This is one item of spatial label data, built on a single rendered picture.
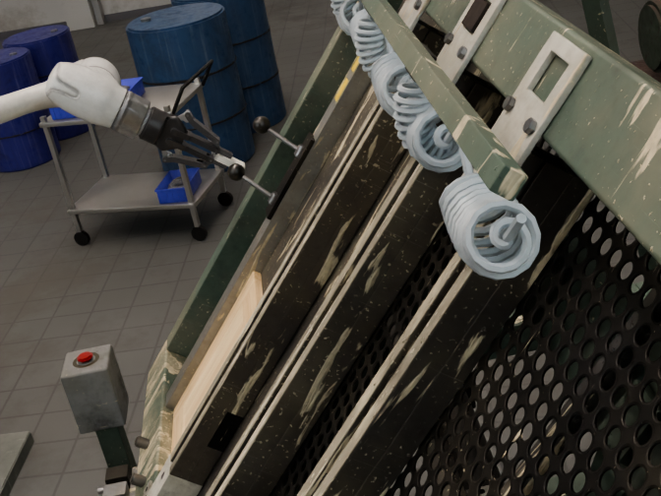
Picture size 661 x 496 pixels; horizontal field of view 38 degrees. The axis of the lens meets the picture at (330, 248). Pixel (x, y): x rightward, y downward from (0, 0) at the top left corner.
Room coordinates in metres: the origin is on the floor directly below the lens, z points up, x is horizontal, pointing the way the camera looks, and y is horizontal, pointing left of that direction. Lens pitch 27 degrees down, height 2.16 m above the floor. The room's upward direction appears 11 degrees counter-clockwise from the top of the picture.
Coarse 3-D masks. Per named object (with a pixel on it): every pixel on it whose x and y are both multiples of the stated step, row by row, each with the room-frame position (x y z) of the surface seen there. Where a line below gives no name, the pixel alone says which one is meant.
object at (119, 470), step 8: (128, 464) 1.84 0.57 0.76; (112, 472) 1.81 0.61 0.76; (120, 472) 1.81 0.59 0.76; (128, 472) 1.81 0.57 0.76; (136, 472) 1.83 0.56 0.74; (112, 480) 1.79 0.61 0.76; (120, 480) 1.79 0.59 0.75; (128, 480) 1.79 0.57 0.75; (104, 488) 1.76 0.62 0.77; (112, 488) 1.76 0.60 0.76; (120, 488) 1.75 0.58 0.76; (128, 488) 1.77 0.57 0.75
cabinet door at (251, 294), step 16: (256, 272) 1.84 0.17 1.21; (256, 288) 1.76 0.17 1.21; (240, 304) 1.79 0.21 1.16; (256, 304) 1.69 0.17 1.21; (240, 320) 1.74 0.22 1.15; (224, 336) 1.78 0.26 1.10; (208, 352) 1.83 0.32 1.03; (224, 352) 1.72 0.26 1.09; (208, 368) 1.77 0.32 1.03; (192, 384) 1.81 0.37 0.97; (208, 384) 1.71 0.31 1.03; (192, 400) 1.75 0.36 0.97; (176, 416) 1.79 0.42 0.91; (192, 416) 1.69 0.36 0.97; (176, 432) 1.72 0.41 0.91
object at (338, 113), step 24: (360, 72) 1.85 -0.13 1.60; (360, 96) 1.85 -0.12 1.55; (336, 120) 1.85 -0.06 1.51; (312, 168) 1.85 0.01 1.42; (288, 192) 1.85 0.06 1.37; (288, 216) 1.85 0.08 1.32; (264, 240) 1.84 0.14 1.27; (240, 264) 1.89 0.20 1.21; (264, 264) 1.84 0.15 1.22; (240, 288) 1.84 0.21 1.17; (216, 312) 1.85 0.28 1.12; (192, 360) 1.84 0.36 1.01
